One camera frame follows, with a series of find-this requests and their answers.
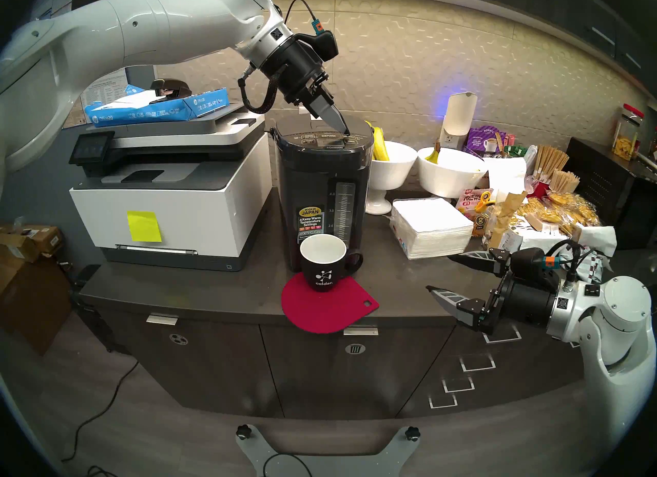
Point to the yellow banana bunch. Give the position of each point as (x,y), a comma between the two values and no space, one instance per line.
(380,145)

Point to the large white bowl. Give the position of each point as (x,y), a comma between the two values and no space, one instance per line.
(451,178)

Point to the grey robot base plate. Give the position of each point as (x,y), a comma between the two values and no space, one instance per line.
(333,466)

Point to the short wooden stir stick bundle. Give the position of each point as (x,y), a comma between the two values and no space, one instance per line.
(563,181)

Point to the white pedestal bowl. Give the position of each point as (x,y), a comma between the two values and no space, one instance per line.
(392,170)

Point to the dark wooden side cabinet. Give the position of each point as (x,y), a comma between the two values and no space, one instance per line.
(595,183)

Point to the blue printer paper ream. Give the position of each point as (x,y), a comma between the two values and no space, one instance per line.
(154,114)

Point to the clear jar with red lid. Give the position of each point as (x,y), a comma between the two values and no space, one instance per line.
(627,137)

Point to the yellow sticky note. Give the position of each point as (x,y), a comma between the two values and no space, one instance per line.
(143,226)

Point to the green tea packet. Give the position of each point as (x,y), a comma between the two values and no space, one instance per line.
(516,151)

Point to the black mug with white logo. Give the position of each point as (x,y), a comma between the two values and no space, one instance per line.
(321,276)

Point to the large cardboard box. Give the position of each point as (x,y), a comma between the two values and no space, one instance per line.
(36,301)

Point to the white and grey printer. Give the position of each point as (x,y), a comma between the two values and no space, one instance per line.
(205,209)

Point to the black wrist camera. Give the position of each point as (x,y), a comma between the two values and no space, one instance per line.
(528,265)
(323,45)

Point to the yellow cookie packet pile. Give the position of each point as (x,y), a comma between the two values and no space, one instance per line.
(559,211)

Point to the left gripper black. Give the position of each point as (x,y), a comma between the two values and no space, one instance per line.
(295,73)

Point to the black packet with round logo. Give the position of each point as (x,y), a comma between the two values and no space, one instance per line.
(479,225)

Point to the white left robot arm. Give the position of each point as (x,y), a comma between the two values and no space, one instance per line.
(154,19)

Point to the red silicone mat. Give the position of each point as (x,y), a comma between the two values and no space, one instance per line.
(328,312)

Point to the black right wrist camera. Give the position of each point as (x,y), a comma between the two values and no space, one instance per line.
(528,265)

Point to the yellow plastic clip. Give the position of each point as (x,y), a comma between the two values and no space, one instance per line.
(485,201)

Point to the printed wall poster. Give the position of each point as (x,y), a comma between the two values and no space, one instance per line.
(105,88)

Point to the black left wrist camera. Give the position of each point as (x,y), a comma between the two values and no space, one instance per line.
(323,45)

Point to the brown paper bag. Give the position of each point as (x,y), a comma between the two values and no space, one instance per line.
(505,214)

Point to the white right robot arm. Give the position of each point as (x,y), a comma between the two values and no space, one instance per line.
(621,306)

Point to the white checkered cloth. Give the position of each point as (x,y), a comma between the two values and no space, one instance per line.
(598,240)

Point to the small labelled cardboard box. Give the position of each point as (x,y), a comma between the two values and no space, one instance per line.
(43,240)

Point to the black floor stand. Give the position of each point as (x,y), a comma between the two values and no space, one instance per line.
(82,288)

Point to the dark brown counter cabinet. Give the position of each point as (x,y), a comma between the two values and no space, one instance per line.
(215,363)

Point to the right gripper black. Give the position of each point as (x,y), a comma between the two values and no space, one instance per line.
(528,304)

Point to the black stapler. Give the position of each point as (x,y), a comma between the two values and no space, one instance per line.
(172,88)

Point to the white napkin stack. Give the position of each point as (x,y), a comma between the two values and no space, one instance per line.
(431,224)

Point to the tall wooden stir stick bundle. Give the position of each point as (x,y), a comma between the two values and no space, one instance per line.
(549,163)

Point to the banana with brown stem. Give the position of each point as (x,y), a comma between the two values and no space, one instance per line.
(433,157)

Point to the black electric water dispenser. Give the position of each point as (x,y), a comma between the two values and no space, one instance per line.
(318,183)

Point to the pink snack packet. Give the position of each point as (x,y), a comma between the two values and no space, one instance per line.
(468,201)

